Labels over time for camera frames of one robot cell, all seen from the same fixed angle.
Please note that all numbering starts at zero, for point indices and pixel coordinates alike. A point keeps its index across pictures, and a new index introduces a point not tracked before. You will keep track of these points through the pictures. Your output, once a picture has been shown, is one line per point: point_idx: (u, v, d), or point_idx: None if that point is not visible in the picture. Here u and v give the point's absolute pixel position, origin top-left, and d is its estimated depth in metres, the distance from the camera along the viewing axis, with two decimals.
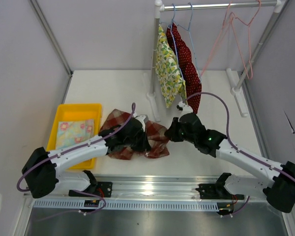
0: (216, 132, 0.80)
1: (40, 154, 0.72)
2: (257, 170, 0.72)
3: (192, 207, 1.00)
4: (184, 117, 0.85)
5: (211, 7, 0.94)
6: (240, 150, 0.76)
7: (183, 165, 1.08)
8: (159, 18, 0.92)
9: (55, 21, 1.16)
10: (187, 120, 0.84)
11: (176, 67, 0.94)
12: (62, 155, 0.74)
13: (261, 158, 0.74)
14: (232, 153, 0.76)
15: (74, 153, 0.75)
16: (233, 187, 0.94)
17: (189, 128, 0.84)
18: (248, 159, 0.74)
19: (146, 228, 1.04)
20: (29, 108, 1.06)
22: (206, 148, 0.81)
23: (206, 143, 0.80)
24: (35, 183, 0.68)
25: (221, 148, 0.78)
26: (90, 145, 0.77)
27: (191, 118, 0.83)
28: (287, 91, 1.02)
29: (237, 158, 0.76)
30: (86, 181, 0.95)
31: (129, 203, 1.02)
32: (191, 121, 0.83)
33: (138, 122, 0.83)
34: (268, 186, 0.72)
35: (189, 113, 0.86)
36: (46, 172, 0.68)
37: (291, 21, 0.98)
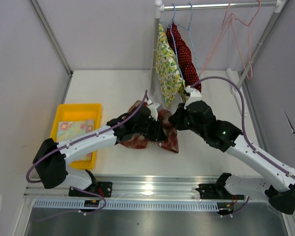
0: (229, 126, 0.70)
1: (49, 145, 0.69)
2: (273, 175, 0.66)
3: (192, 207, 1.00)
4: (193, 106, 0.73)
5: (212, 7, 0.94)
6: (257, 151, 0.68)
7: (183, 165, 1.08)
8: (159, 17, 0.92)
9: (55, 21, 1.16)
10: (197, 109, 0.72)
11: (176, 67, 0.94)
12: (71, 145, 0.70)
13: (277, 161, 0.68)
14: (248, 153, 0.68)
15: (82, 143, 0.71)
16: (233, 187, 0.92)
17: (197, 119, 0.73)
18: (265, 162, 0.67)
19: (146, 228, 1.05)
20: (29, 108, 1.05)
22: (218, 142, 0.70)
23: (218, 136, 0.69)
24: (46, 174, 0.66)
25: (237, 145, 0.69)
26: (99, 135, 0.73)
27: (203, 107, 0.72)
28: (287, 91, 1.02)
29: (252, 160, 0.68)
30: (88, 180, 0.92)
31: (129, 203, 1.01)
32: (202, 111, 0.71)
33: (148, 109, 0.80)
34: (278, 189, 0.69)
35: (199, 102, 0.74)
36: (57, 163, 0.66)
37: (292, 21, 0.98)
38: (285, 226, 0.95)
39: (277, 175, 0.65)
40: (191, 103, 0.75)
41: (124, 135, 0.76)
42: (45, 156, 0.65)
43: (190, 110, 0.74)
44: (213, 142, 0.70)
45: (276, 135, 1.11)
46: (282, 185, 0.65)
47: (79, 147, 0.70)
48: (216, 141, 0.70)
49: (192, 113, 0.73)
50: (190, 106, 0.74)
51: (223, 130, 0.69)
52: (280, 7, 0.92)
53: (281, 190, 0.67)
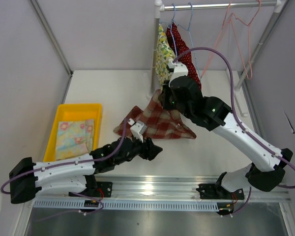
0: (219, 102, 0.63)
1: (26, 165, 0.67)
2: (260, 157, 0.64)
3: (191, 208, 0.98)
4: (177, 82, 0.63)
5: (212, 7, 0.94)
6: (246, 131, 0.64)
7: (182, 166, 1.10)
8: (159, 18, 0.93)
9: (55, 21, 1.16)
10: (181, 85, 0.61)
11: None
12: (44, 170, 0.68)
13: (263, 141, 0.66)
14: (237, 133, 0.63)
15: (58, 169, 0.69)
16: (227, 183, 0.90)
17: (182, 96, 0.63)
18: (252, 141, 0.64)
19: (146, 227, 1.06)
20: (29, 108, 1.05)
22: (206, 120, 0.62)
23: (206, 112, 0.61)
24: (15, 192, 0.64)
25: (226, 125, 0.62)
26: (77, 164, 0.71)
27: (189, 83, 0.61)
28: (287, 91, 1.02)
29: (242, 140, 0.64)
30: (81, 185, 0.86)
31: (129, 203, 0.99)
32: (188, 86, 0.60)
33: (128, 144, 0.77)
34: (259, 168, 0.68)
35: (184, 77, 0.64)
36: (25, 187, 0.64)
37: (291, 21, 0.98)
38: (285, 227, 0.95)
39: (264, 157, 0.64)
40: (173, 80, 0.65)
41: (103, 168, 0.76)
42: (17, 177, 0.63)
43: (173, 87, 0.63)
44: (201, 120, 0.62)
45: (276, 135, 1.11)
46: (268, 165, 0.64)
47: (53, 173, 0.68)
48: (204, 119, 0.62)
49: (176, 90, 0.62)
50: (173, 83, 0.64)
51: (213, 106, 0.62)
52: (280, 7, 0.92)
53: (264, 170, 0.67)
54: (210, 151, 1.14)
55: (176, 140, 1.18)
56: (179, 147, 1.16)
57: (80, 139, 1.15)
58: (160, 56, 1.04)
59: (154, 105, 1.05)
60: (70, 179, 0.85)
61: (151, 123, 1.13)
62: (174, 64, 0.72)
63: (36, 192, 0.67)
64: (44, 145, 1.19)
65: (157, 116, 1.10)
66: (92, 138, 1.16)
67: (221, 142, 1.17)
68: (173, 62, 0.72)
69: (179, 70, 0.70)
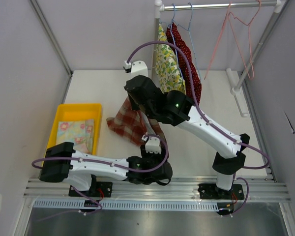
0: (180, 95, 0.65)
1: (66, 150, 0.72)
2: (224, 145, 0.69)
3: (192, 207, 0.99)
4: (132, 83, 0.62)
5: (212, 7, 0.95)
6: (210, 123, 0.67)
7: (182, 166, 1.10)
8: (159, 18, 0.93)
9: (55, 21, 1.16)
10: (136, 85, 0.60)
11: (176, 67, 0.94)
12: (80, 161, 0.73)
13: (225, 130, 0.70)
14: (202, 126, 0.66)
15: (93, 166, 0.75)
16: (222, 183, 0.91)
17: (139, 97, 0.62)
18: (216, 132, 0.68)
19: (146, 227, 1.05)
20: (30, 109, 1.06)
22: (170, 116, 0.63)
23: (168, 108, 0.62)
24: (48, 172, 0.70)
25: (191, 119, 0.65)
26: (112, 166, 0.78)
27: (143, 82, 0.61)
28: (287, 91, 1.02)
29: (207, 132, 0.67)
30: (86, 186, 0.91)
31: (129, 203, 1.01)
32: (143, 85, 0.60)
33: (169, 170, 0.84)
34: (223, 155, 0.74)
35: (136, 77, 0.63)
36: (59, 171, 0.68)
37: (291, 21, 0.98)
38: (285, 227, 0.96)
39: (227, 145, 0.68)
40: (128, 81, 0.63)
41: (134, 179, 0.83)
42: (55, 159, 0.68)
43: (128, 89, 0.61)
44: (165, 118, 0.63)
45: (276, 135, 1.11)
46: (231, 152, 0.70)
47: (87, 167, 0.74)
48: (167, 116, 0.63)
49: (132, 91, 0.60)
50: (129, 84, 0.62)
51: (175, 102, 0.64)
52: (280, 7, 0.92)
53: (228, 156, 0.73)
54: (210, 151, 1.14)
55: (175, 141, 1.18)
56: (178, 147, 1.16)
57: (80, 139, 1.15)
58: (160, 55, 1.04)
59: (129, 104, 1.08)
60: (84, 177, 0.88)
61: (126, 123, 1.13)
62: (130, 64, 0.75)
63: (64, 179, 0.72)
64: (44, 145, 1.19)
65: (132, 116, 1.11)
66: (92, 138, 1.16)
67: None
68: (128, 62, 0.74)
69: (136, 67, 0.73)
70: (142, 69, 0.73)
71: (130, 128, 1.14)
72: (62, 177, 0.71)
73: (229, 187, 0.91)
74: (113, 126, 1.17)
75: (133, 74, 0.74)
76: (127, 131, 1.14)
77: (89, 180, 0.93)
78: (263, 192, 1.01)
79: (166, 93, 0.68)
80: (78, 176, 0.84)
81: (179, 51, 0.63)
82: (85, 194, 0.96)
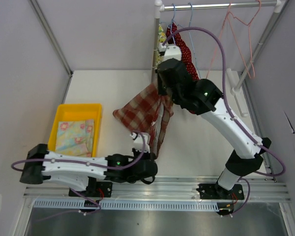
0: (210, 84, 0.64)
1: (39, 152, 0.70)
2: (244, 144, 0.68)
3: (192, 207, 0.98)
4: (164, 64, 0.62)
5: (212, 7, 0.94)
6: (234, 119, 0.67)
7: (183, 166, 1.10)
8: (159, 18, 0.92)
9: (55, 21, 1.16)
10: (168, 66, 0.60)
11: None
12: (53, 162, 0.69)
13: (247, 129, 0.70)
14: (226, 120, 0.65)
15: (68, 166, 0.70)
16: (224, 182, 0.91)
17: (169, 78, 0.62)
18: (239, 130, 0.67)
19: (146, 228, 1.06)
20: (29, 109, 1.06)
22: (196, 103, 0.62)
23: (197, 95, 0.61)
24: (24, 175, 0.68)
25: (217, 111, 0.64)
26: (88, 166, 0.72)
27: (176, 65, 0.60)
28: (287, 91, 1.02)
29: (230, 128, 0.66)
30: (82, 186, 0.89)
31: (129, 203, 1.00)
32: (175, 67, 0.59)
33: (152, 167, 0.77)
34: (239, 155, 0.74)
35: (171, 59, 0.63)
36: (31, 173, 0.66)
37: (292, 20, 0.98)
38: (285, 227, 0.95)
39: (248, 145, 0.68)
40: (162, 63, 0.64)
41: (115, 177, 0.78)
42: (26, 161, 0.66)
43: (160, 69, 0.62)
44: (191, 104, 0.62)
45: (276, 135, 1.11)
46: (249, 152, 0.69)
47: (61, 169, 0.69)
48: (194, 103, 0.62)
49: (163, 72, 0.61)
50: (161, 65, 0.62)
51: (205, 90, 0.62)
52: (280, 7, 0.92)
53: (246, 157, 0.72)
54: (210, 151, 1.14)
55: (176, 140, 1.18)
56: (178, 147, 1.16)
57: (80, 139, 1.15)
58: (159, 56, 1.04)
59: (153, 90, 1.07)
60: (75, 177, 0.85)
61: (141, 109, 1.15)
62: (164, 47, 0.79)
63: (41, 180, 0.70)
64: None
65: (150, 103, 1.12)
66: (92, 138, 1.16)
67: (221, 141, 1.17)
68: (163, 45, 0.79)
69: (169, 52, 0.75)
70: (176, 54, 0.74)
71: (142, 114, 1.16)
72: (34, 177, 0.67)
73: (230, 187, 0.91)
74: (126, 107, 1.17)
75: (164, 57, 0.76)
76: (139, 116, 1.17)
77: (85, 179, 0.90)
78: (262, 192, 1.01)
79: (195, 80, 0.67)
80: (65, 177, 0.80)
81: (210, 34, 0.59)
82: (80, 193, 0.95)
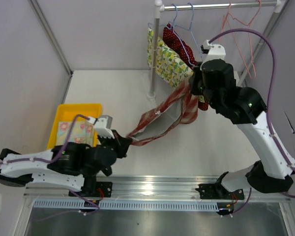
0: (256, 94, 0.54)
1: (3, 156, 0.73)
2: (276, 164, 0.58)
3: (191, 207, 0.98)
4: (210, 64, 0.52)
5: (213, 7, 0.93)
6: (274, 136, 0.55)
7: (183, 166, 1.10)
8: (159, 18, 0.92)
9: (55, 21, 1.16)
10: (216, 68, 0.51)
11: (186, 65, 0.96)
12: (8, 163, 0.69)
13: (284, 147, 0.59)
14: (264, 136, 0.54)
15: (19, 165, 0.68)
16: (228, 184, 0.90)
17: (213, 81, 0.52)
18: (276, 147, 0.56)
19: (146, 228, 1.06)
20: (29, 108, 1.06)
22: (237, 112, 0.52)
23: (240, 104, 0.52)
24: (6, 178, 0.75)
25: (257, 124, 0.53)
26: (33, 162, 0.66)
27: (225, 67, 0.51)
28: (288, 91, 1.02)
29: (266, 144, 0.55)
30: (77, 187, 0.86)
31: (129, 203, 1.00)
32: (224, 71, 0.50)
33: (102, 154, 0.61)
34: (265, 171, 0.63)
35: (218, 60, 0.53)
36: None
37: (293, 20, 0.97)
38: (286, 227, 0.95)
39: (280, 165, 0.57)
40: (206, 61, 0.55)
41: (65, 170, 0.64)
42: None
43: (204, 69, 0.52)
44: (231, 113, 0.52)
45: None
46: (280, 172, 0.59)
47: (14, 169, 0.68)
48: (235, 111, 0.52)
49: (207, 73, 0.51)
50: (206, 65, 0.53)
51: (249, 100, 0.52)
52: (280, 7, 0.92)
53: (275, 175, 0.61)
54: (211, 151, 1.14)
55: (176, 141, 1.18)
56: (178, 147, 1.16)
57: (80, 139, 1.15)
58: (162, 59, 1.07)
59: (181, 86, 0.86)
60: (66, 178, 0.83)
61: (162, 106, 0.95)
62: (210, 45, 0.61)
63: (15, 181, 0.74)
64: (44, 145, 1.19)
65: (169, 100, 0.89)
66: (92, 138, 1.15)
67: (221, 140, 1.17)
68: (209, 43, 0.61)
69: (216, 53, 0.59)
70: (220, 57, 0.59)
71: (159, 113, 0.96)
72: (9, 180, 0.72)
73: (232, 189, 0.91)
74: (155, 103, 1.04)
75: (207, 57, 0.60)
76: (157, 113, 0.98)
77: (79, 179, 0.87)
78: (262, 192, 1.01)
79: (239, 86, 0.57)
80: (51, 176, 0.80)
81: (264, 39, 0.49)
82: (78, 194, 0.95)
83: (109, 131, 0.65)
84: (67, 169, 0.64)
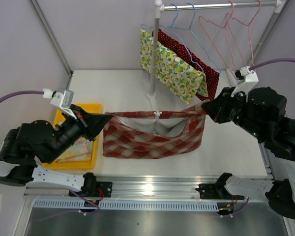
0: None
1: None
2: None
3: (191, 207, 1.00)
4: (261, 97, 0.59)
5: (212, 7, 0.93)
6: None
7: (183, 165, 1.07)
8: (159, 18, 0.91)
9: (55, 21, 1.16)
10: (268, 102, 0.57)
11: (186, 63, 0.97)
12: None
13: None
14: None
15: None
16: (233, 187, 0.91)
17: (262, 113, 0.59)
18: None
19: (146, 228, 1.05)
20: (28, 108, 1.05)
22: (288, 147, 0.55)
23: (293, 141, 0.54)
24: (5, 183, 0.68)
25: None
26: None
27: (278, 100, 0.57)
28: (289, 91, 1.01)
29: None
30: (77, 187, 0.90)
31: (129, 203, 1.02)
32: (277, 104, 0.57)
33: (41, 132, 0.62)
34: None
35: (270, 94, 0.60)
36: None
37: (294, 20, 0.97)
38: (285, 227, 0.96)
39: None
40: (255, 92, 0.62)
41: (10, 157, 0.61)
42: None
43: (254, 101, 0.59)
44: (283, 150, 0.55)
45: None
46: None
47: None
48: (287, 148, 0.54)
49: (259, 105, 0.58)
50: (257, 97, 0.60)
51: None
52: (280, 7, 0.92)
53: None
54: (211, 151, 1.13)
55: None
56: None
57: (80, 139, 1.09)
58: (160, 59, 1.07)
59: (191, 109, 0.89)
60: (66, 178, 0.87)
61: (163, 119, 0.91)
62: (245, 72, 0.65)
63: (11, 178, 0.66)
64: None
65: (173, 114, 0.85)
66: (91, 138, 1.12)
67: (221, 139, 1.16)
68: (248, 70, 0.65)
69: (251, 80, 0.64)
70: (252, 83, 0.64)
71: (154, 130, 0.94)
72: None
73: (235, 192, 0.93)
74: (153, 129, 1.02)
75: (241, 83, 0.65)
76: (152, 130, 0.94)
77: (78, 180, 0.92)
78: None
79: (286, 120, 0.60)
80: (54, 178, 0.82)
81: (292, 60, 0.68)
82: (77, 194, 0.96)
83: (67, 109, 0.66)
84: (11, 157, 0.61)
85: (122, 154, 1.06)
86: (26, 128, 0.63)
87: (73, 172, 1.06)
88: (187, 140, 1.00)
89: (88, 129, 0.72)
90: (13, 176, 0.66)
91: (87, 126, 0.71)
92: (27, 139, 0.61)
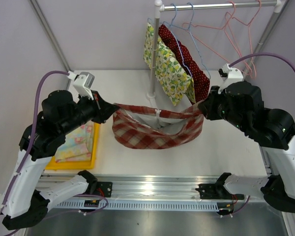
0: (287, 116, 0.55)
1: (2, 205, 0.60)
2: None
3: (191, 207, 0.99)
4: (235, 88, 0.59)
5: (212, 7, 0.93)
6: None
7: (182, 165, 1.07)
8: (158, 18, 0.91)
9: (55, 21, 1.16)
10: (242, 92, 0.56)
11: (179, 65, 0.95)
12: (19, 172, 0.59)
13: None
14: (294, 161, 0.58)
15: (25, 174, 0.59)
16: (232, 186, 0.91)
17: (241, 103, 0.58)
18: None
19: (146, 228, 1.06)
20: (28, 108, 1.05)
22: (269, 135, 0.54)
23: (271, 128, 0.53)
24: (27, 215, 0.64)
25: (288, 150, 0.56)
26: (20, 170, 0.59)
27: (251, 91, 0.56)
28: (290, 91, 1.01)
29: (294, 167, 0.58)
30: (83, 183, 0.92)
31: (129, 203, 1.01)
32: (251, 94, 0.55)
33: (62, 97, 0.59)
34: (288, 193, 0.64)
35: (245, 85, 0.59)
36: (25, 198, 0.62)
37: (294, 21, 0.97)
38: (285, 226, 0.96)
39: None
40: (232, 85, 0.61)
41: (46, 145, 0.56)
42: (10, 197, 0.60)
43: (231, 93, 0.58)
44: (263, 136, 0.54)
45: None
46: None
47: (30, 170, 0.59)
48: (267, 135, 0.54)
49: (235, 96, 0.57)
50: (231, 89, 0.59)
51: (283, 124, 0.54)
52: (280, 7, 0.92)
53: None
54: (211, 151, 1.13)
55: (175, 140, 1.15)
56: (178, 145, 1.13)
57: (80, 139, 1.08)
58: (158, 57, 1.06)
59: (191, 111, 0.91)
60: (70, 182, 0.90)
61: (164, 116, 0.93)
62: (227, 69, 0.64)
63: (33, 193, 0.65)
64: None
65: (172, 114, 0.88)
66: (92, 138, 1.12)
67: (221, 138, 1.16)
68: (229, 67, 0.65)
69: (234, 76, 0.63)
70: (237, 79, 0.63)
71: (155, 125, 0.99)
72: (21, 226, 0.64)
73: (234, 191, 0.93)
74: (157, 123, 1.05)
75: (225, 81, 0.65)
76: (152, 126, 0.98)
77: (79, 177, 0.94)
78: None
79: (267, 109, 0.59)
80: (59, 189, 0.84)
81: (292, 66, 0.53)
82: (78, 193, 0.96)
83: (87, 90, 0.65)
84: (48, 144, 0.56)
85: (130, 141, 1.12)
86: (47, 101, 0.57)
87: (73, 172, 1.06)
88: (189, 132, 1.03)
89: (100, 112, 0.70)
90: (34, 208, 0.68)
91: (100, 108, 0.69)
92: (58, 105, 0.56)
